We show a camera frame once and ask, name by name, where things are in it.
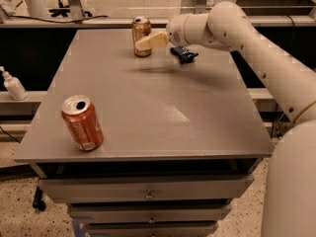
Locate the red coke can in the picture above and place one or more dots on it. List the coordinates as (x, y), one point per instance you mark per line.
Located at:
(81, 119)

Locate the grey drawer cabinet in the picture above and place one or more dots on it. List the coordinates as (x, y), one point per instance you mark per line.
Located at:
(158, 117)

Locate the black caster wheel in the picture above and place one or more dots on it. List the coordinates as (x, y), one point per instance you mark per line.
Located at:
(38, 203)

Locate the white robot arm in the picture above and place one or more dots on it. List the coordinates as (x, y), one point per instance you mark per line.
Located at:
(290, 198)

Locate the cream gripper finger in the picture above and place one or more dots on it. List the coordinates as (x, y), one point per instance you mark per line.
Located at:
(156, 40)

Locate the dark blue snack bag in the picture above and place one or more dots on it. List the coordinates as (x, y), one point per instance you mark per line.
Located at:
(183, 54)

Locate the top grey drawer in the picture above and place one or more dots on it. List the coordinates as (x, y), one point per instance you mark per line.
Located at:
(146, 188)

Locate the grey metal post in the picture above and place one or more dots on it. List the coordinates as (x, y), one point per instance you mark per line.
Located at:
(76, 10)

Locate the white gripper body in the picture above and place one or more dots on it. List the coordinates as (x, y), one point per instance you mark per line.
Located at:
(175, 31)

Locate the gold orange soda can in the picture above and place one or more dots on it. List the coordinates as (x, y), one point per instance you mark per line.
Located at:
(141, 27)

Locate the white pump bottle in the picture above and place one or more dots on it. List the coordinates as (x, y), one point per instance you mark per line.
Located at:
(13, 86)

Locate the bottom grey drawer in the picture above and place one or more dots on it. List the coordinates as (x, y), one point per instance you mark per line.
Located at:
(162, 229)

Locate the grey drawer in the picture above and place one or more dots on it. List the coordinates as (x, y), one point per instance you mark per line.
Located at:
(146, 188)
(162, 229)
(150, 213)

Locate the middle grey drawer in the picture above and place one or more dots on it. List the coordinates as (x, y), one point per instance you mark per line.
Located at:
(150, 213)

